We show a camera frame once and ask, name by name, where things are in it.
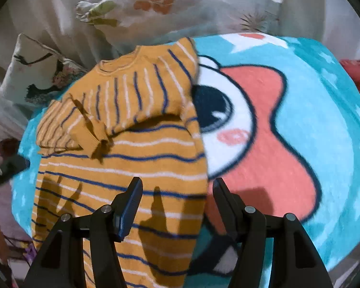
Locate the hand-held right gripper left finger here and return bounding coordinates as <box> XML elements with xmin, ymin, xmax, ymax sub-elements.
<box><xmin>23</xmin><ymin>176</ymin><xmax>144</xmax><ymax>288</ymax></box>

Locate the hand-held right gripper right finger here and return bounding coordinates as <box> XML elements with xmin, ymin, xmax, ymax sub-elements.
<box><xmin>212</xmin><ymin>178</ymin><xmax>333</xmax><ymax>288</ymax></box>

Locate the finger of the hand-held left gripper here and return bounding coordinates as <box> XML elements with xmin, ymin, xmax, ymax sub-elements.
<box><xmin>0</xmin><ymin>154</ymin><xmax>30</xmax><ymax>193</ymax></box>

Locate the yellow striped sweater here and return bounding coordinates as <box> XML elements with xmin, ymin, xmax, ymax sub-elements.
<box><xmin>31</xmin><ymin>37</ymin><xmax>209</xmax><ymax>288</ymax></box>

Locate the maroon plush item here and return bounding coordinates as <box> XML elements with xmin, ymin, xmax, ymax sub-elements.
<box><xmin>0</xmin><ymin>138</ymin><xmax>21</xmax><ymax>159</ymax></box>

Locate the cream bird print pillow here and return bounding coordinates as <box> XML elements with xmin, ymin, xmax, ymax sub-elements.
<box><xmin>0</xmin><ymin>33</ymin><xmax>89</xmax><ymax>107</ymax></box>

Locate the teal cartoon printed blanket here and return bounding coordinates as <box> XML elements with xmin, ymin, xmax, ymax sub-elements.
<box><xmin>10</xmin><ymin>33</ymin><xmax>360</xmax><ymax>288</ymax></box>

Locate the beige curtain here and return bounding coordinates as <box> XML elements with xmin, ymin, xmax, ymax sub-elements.
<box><xmin>0</xmin><ymin>0</ymin><xmax>132</xmax><ymax>69</ymax></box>

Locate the white floral pillow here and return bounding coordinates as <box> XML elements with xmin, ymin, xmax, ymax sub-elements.
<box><xmin>75</xmin><ymin>0</ymin><xmax>288</xmax><ymax>54</ymax></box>

